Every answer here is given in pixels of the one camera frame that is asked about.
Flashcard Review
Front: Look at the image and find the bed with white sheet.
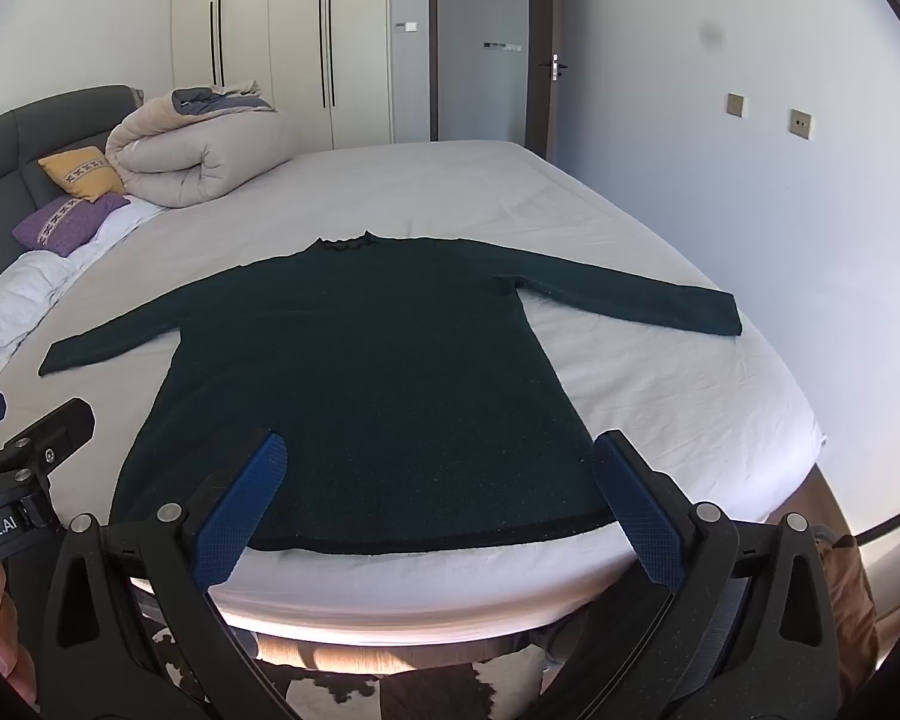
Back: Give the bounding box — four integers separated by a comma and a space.
0, 139, 827, 650

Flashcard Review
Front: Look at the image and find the purple patterned cushion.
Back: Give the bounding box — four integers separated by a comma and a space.
13, 193, 131, 257

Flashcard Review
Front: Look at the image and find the cream wardrobe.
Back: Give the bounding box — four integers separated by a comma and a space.
171, 0, 432, 151

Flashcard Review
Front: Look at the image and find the black cable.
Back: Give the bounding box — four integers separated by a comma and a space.
855, 493, 900, 542

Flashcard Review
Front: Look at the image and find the yellow patterned cushion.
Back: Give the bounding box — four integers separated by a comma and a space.
37, 146, 128, 203

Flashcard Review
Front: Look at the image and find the folded beige duvet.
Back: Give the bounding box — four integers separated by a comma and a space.
105, 80, 297, 209

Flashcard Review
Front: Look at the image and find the white pillow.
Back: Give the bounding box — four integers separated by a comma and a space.
0, 199, 170, 391

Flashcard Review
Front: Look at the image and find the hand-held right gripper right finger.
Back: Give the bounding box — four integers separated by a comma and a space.
591, 429, 860, 720

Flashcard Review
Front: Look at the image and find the brown door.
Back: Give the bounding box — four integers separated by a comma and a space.
526, 0, 563, 162

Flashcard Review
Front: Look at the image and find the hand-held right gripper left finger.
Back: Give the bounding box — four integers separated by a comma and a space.
41, 429, 290, 720

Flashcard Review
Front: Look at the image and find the dark green sweater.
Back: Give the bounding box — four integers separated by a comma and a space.
39, 231, 743, 556

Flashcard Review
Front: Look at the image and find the grey padded headboard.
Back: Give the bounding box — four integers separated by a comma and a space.
0, 85, 145, 301

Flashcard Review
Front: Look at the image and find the brown door frame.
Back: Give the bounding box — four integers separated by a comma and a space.
429, 0, 565, 162

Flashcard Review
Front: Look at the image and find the cowhide rug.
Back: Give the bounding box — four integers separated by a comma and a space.
142, 615, 563, 720

